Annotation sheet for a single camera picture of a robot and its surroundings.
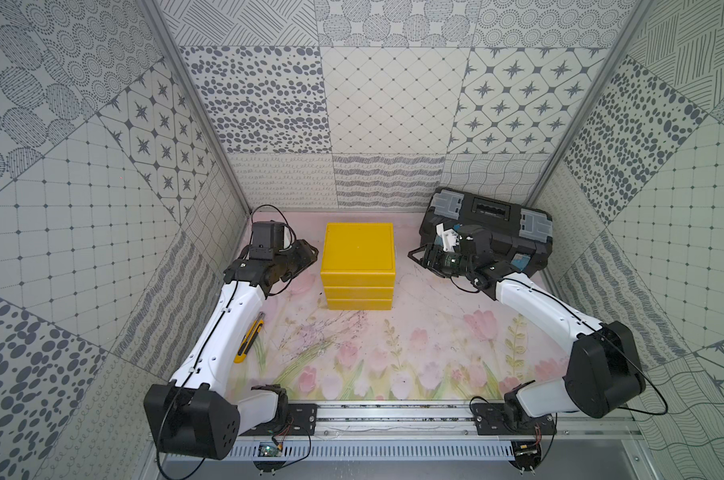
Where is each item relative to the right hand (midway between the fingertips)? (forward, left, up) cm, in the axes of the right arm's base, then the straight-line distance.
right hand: (414, 261), depth 83 cm
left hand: (-1, +28, +6) cm, 29 cm away
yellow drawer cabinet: (-3, +16, +1) cm, 16 cm away
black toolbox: (+11, -34, -2) cm, 36 cm away
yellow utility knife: (-16, +48, -17) cm, 54 cm away
